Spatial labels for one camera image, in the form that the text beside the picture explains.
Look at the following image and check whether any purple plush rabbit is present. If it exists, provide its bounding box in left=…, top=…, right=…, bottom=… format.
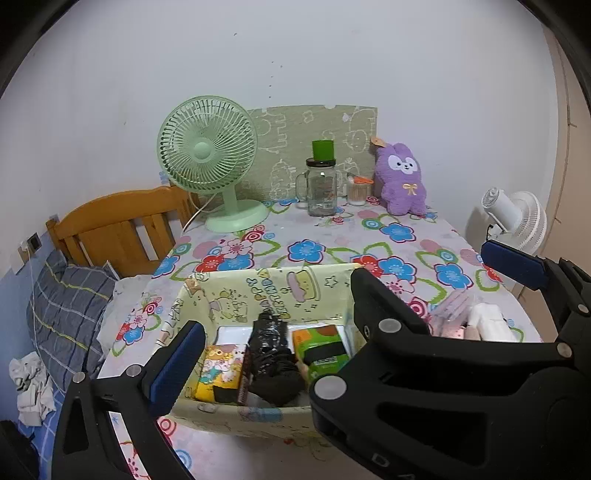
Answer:
left=369, top=136, right=428, bottom=217

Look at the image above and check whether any blue checked bedsheet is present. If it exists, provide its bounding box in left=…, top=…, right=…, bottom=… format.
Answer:
left=9, top=383, right=70, bottom=476

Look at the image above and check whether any stack of clear packets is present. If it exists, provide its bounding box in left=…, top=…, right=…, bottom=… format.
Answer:
left=427, top=290, right=478, bottom=340

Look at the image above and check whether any white quilt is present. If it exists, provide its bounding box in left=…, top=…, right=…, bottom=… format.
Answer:
left=99, top=273, right=153, bottom=356

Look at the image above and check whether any black plastic bag bundle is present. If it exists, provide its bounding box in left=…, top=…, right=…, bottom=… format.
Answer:
left=247, top=311, right=303, bottom=407

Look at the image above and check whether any cotton swab container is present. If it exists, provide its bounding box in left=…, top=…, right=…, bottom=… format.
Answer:
left=346, top=173, right=374, bottom=207

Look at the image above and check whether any green and orange packet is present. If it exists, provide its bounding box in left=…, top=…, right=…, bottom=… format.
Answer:
left=292, top=324, right=354, bottom=386

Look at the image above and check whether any glass jar mug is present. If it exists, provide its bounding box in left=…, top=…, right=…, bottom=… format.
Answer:
left=294, top=158, right=339, bottom=217

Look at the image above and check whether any white tissue packet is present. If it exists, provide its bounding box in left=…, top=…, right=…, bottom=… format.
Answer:
left=467, top=302, right=520, bottom=343

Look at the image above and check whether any white crumpled cloth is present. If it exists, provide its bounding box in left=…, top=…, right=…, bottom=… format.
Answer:
left=8, top=352, right=56, bottom=426

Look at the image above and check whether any yellow cartoon tissue pack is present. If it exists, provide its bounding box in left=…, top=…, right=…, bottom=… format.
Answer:
left=194, top=342, right=252, bottom=406

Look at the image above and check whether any green desk fan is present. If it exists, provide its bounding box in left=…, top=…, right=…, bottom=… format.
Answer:
left=158, top=95, right=269, bottom=233

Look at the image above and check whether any yellow cartoon printed box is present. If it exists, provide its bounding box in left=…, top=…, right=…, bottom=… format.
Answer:
left=154, top=263, right=365, bottom=439

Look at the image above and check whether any wooden bed headboard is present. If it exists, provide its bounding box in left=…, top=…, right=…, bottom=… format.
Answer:
left=45, top=185, right=199, bottom=278

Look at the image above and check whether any white fan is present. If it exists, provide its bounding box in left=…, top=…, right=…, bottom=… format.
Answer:
left=480, top=187, right=548, bottom=257

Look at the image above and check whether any green printed board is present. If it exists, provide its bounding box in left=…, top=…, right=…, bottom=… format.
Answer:
left=247, top=105, right=378, bottom=204

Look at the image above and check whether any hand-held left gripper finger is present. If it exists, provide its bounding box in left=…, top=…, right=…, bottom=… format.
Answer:
left=52, top=320, right=206, bottom=480

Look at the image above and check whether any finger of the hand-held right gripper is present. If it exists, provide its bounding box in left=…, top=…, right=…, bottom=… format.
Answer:
left=308, top=268, right=571, bottom=444
left=480, top=239, right=591, bottom=370

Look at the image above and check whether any grey plaid pillow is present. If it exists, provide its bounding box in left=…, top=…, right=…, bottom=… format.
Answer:
left=27, top=249, right=116, bottom=384

